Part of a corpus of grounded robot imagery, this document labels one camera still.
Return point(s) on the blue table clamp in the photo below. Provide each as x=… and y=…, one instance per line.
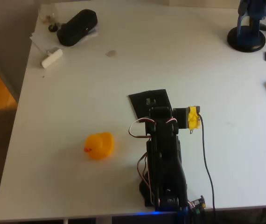
x=182, y=215

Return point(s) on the small controller board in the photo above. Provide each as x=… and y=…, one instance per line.
x=197, y=204

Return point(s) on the black oval case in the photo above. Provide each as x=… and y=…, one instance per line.
x=77, y=28

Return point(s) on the clear glass bottle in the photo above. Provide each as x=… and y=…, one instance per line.
x=47, y=14

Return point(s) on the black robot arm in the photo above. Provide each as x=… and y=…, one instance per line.
x=168, y=163

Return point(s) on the yellow taped gripper camera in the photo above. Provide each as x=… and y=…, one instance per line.
x=193, y=119

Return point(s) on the yellow rubber duck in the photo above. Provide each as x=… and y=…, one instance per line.
x=100, y=145

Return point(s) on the small black cap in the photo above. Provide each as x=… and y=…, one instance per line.
x=53, y=28

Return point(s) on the white charger plug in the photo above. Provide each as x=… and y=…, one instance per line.
x=52, y=58

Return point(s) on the black square mat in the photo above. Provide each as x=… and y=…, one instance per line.
x=138, y=100

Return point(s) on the blue microphone stand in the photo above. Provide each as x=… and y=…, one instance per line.
x=246, y=39

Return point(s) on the white paper sheets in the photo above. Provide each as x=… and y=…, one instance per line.
x=42, y=38

